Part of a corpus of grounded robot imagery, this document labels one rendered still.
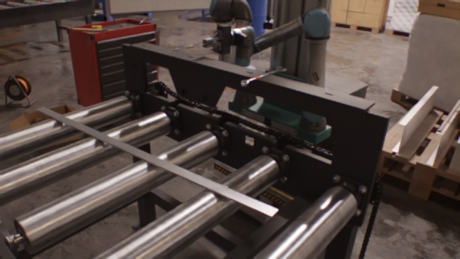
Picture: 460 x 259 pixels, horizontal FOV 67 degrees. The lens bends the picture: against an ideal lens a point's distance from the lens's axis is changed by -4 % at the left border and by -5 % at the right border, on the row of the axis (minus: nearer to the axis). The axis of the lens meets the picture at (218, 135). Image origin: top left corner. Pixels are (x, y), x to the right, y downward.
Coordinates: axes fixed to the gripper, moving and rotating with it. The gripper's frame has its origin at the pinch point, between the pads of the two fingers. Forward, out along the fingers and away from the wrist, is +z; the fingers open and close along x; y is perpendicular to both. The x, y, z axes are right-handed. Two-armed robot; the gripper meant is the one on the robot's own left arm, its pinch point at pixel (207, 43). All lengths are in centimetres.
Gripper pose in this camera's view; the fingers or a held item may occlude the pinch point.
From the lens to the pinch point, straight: 164.3
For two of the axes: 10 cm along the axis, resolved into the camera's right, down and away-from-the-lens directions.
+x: 0.2, -8.9, -4.5
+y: -7.5, -3.1, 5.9
